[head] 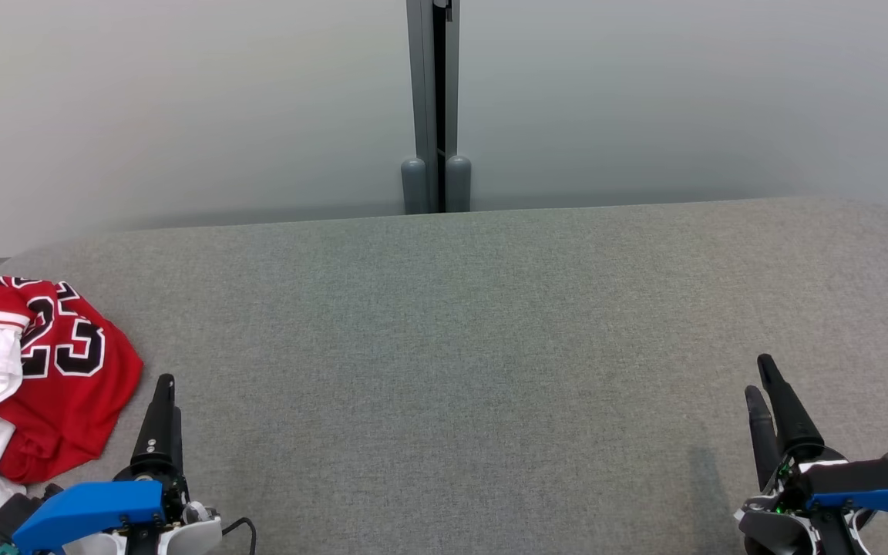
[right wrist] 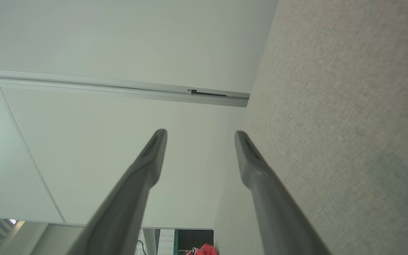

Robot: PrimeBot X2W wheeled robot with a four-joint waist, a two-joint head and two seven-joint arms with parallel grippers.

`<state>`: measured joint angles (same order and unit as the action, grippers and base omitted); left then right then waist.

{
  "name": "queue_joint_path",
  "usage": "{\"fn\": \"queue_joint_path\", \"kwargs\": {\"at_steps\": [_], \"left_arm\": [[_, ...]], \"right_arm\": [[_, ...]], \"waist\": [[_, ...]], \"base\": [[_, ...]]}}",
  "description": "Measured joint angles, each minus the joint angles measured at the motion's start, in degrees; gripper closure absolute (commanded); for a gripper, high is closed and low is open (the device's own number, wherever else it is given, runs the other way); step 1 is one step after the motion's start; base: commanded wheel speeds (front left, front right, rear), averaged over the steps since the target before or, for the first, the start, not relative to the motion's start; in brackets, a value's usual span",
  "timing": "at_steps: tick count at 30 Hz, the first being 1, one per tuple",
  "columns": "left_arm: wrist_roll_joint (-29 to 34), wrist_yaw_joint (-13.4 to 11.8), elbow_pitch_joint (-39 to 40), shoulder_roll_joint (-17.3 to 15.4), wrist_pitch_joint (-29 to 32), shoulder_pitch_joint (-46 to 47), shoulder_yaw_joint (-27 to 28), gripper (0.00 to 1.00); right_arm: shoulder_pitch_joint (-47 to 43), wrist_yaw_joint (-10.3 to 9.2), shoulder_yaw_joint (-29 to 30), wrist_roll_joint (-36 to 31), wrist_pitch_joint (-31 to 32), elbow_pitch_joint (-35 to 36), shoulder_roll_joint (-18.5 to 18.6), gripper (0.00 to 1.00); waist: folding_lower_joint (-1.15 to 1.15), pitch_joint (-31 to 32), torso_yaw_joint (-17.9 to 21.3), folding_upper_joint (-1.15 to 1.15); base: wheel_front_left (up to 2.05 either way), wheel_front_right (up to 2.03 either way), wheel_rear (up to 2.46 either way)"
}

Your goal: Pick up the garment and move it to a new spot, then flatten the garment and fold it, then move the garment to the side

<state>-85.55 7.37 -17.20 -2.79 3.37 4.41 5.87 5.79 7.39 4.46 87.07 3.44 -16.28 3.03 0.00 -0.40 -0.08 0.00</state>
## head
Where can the grey cylindrical post foot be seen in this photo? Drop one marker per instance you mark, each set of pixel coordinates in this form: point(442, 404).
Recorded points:
point(414, 189)
point(459, 185)

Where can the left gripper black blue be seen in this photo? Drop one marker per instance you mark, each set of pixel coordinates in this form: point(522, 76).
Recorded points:
point(89, 512)

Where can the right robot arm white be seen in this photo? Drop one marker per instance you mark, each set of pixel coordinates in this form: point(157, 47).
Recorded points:
point(768, 532)

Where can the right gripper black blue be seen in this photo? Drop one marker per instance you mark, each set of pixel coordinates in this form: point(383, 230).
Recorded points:
point(860, 482)

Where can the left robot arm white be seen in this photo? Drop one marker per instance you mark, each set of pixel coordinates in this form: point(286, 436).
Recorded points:
point(201, 533)

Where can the grey partition post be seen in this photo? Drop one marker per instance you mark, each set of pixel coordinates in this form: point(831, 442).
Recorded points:
point(422, 77)

